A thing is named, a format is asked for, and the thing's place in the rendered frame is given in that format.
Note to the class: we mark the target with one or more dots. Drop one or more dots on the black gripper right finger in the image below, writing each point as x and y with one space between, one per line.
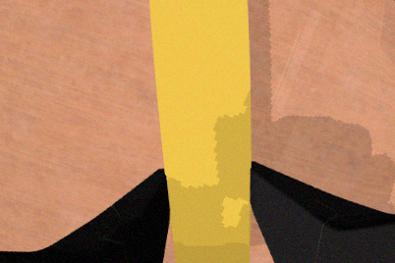
302 224

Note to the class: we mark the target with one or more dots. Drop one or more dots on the yellow bar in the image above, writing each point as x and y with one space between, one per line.
204 88

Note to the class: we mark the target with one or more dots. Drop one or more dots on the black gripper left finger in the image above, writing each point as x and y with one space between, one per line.
132 230

